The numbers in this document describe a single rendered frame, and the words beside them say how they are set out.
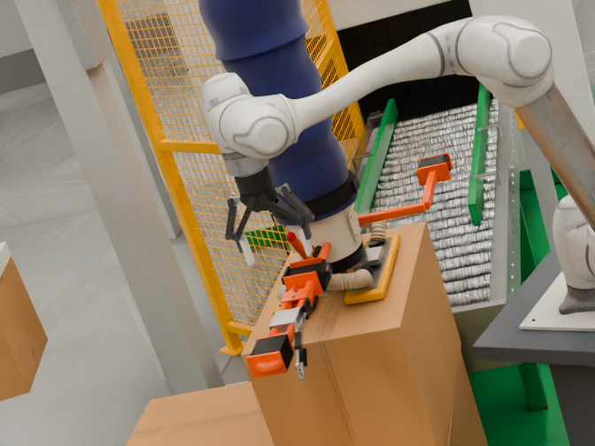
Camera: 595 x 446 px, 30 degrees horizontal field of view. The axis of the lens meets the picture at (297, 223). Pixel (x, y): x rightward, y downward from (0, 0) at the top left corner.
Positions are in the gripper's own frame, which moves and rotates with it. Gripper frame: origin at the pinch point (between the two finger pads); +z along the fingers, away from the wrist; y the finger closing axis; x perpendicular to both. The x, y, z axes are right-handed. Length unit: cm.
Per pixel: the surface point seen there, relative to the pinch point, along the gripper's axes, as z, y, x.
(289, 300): 12.7, 2.7, -3.6
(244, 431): 68, 43, -41
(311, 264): 12.3, 0.9, -20.4
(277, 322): 12.5, 2.9, 6.9
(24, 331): 47, 131, -90
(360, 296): 25.2, -6.9, -25.4
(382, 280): 25.1, -11.3, -31.9
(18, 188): 122, 397, -537
